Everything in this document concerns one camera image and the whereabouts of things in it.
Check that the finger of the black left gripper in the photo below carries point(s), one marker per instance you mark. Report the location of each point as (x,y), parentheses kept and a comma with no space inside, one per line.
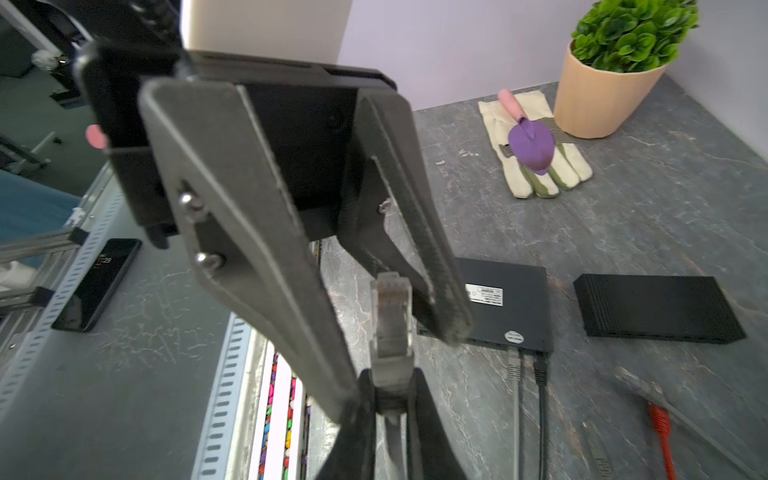
(242,231)
(385,162)

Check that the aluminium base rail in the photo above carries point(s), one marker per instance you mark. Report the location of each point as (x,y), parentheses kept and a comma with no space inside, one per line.
(154,391)

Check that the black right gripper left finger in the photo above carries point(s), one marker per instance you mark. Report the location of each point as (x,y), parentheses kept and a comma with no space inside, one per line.
(354,451)

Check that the black ribbed network switch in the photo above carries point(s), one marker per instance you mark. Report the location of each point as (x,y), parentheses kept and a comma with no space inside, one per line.
(670,308)

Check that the purple trowel with pink handle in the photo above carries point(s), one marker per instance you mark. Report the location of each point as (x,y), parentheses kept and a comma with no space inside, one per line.
(530,141)

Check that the black smartphone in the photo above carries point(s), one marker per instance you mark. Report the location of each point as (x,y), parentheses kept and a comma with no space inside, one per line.
(91,297)

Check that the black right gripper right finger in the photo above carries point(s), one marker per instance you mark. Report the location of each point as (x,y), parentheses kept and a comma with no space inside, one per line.
(428,451)

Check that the green plant in beige pot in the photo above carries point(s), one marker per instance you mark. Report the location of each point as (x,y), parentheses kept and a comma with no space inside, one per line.
(618,52)

